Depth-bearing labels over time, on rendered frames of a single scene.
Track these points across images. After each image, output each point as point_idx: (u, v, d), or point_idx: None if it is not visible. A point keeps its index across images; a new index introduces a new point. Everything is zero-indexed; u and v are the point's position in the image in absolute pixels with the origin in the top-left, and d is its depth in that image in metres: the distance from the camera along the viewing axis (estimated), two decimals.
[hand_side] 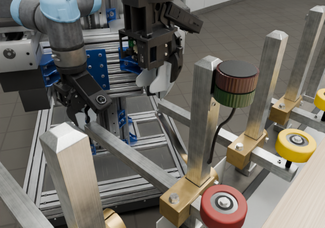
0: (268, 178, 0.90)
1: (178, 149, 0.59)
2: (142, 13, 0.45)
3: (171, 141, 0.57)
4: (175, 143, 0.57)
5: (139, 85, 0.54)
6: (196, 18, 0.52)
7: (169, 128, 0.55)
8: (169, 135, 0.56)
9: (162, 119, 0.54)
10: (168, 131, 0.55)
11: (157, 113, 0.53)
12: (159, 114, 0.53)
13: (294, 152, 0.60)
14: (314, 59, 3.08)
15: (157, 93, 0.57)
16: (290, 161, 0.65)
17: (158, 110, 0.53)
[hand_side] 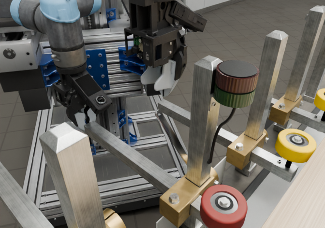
0: (268, 178, 0.90)
1: (178, 149, 0.59)
2: (148, 11, 0.46)
3: (171, 141, 0.57)
4: (175, 143, 0.57)
5: (144, 83, 0.55)
6: (199, 17, 0.53)
7: (169, 128, 0.55)
8: (169, 135, 0.56)
9: (162, 119, 0.54)
10: (168, 131, 0.55)
11: (157, 113, 0.53)
12: (159, 114, 0.53)
13: (294, 152, 0.60)
14: (314, 59, 3.08)
15: (162, 91, 0.58)
16: (290, 161, 0.65)
17: (158, 110, 0.53)
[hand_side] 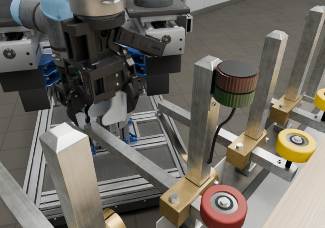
0: (268, 178, 0.90)
1: (178, 149, 0.59)
2: (86, 40, 0.39)
3: (171, 141, 0.57)
4: (175, 143, 0.57)
5: (94, 115, 0.48)
6: (155, 42, 0.46)
7: (169, 128, 0.55)
8: (169, 135, 0.56)
9: (162, 119, 0.54)
10: (168, 131, 0.55)
11: (157, 113, 0.53)
12: (159, 114, 0.53)
13: (294, 152, 0.60)
14: (314, 59, 3.08)
15: (117, 122, 0.51)
16: (290, 161, 0.65)
17: (158, 110, 0.53)
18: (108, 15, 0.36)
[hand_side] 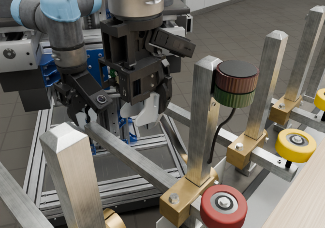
0: (268, 178, 0.90)
1: (178, 149, 0.59)
2: (124, 41, 0.39)
3: (171, 141, 0.57)
4: (175, 143, 0.57)
5: (124, 117, 0.48)
6: (187, 42, 0.46)
7: (169, 128, 0.55)
8: (169, 135, 0.56)
9: (162, 119, 0.54)
10: (168, 131, 0.55)
11: None
12: None
13: (294, 152, 0.60)
14: (314, 59, 3.08)
15: None
16: (290, 161, 0.65)
17: None
18: (149, 15, 0.36)
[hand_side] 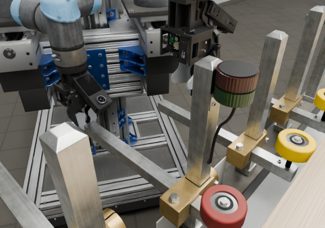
0: (268, 178, 0.90)
1: None
2: (186, 10, 0.47)
3: None
4: None
5: (174, 82, 0.55)
6: (231, 18, 0.54)
7: None
8: None
9: None
10: None
11: None
12: None
13: (294, 152, 0.60)
14: (314, 59, 3.08)
15: (190, 91, 0.58)
16: (290, 161, 0.65)
17: None
18: None
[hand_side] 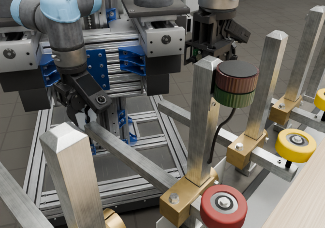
0: (268, 178, 0.90)
1: None
2: (208, 27, 0.53)
3: None
4: None
5: None
6: (246, 30, 0.60)
7: None
8: None
9: None
10: None
11: None
12: None
13: (294, 152, 0.60)
14: (314, 59, 3.08)
15: None
16: (290, 161, 0.65)
17: None
18: (231, 8, 0.50)
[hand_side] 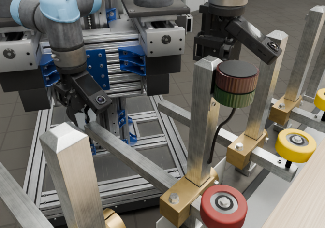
0: (268, 178, 0.90)
1: None
2: (212, 20, 0.58)
3: None
4: None
5: None
6: (262, 47, 0.53)
7: None
8: None
9: None
10: None
11: None
12: None
13: (294, 152, 0.60)
14: (314, 59, 3.08)
15: None
16: (290, 161, 0.65)
17: None
18: (215, 5, 0.52)
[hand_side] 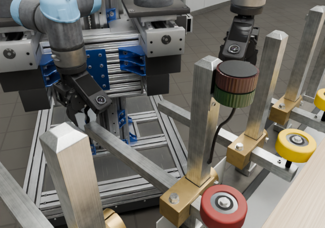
0: (268, 178, 0.90)
1: None
2: None
3: None
4: None
5: None
6: (225, 43, 0.60)
7: None
8: None
9: None
10: None
11: None
12: None
13: (294, 152, 0.60)
14: (314, 59, 3.08)
15: None
16: (290, 161, 0.65)
17: None
18: None
